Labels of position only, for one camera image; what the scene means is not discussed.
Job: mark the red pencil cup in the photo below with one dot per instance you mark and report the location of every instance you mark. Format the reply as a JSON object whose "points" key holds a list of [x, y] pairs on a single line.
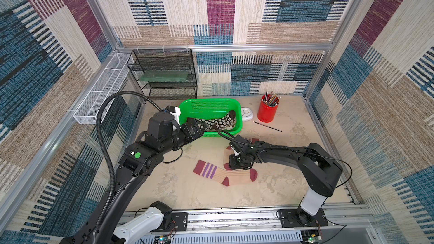
{"points": [[268, 107]]}

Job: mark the black wire mesh shelf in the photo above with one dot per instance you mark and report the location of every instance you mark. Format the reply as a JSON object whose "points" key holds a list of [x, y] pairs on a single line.
{"points": [[161, 60]]}

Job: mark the green plastic basket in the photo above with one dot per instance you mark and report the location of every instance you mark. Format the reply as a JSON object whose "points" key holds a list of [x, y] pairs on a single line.
{"points": [[211, 108]]}

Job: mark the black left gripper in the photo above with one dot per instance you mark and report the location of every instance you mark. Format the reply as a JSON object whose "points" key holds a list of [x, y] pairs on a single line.
{"points": [[190, 136]]}

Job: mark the dark floral pattern sock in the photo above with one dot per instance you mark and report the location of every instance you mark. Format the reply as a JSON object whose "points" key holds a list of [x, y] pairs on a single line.
{"points": [[226, 123]]}

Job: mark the pink purple striped sock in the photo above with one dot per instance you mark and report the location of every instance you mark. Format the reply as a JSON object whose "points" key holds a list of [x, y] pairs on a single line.
{"points": [[225, 175], [229, 151]]}

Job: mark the loose pencil on table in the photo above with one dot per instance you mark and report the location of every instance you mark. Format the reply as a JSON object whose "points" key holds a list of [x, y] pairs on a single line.
{"points": [[267, 126]]}

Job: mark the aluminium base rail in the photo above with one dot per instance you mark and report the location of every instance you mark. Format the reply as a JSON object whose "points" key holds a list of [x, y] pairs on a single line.
{"points": [[337, 223]]}

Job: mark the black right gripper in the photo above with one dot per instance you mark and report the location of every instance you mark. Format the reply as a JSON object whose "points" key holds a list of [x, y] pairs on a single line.
{"points": [[235, 161]]}

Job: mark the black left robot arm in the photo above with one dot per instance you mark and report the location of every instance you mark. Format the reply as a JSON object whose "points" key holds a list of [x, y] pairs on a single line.
{"points": [[163, 135]]}

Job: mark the white wire wall basket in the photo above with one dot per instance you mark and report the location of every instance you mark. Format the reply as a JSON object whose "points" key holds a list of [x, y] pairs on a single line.
{"points": [[108, 83]]}

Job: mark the green glass plate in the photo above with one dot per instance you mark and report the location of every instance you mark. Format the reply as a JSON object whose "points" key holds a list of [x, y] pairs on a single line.
{"points": [[164, 77]]}

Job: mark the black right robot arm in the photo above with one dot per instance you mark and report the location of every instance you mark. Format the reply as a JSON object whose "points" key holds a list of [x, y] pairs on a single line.
{"points": [[321, 172]]}

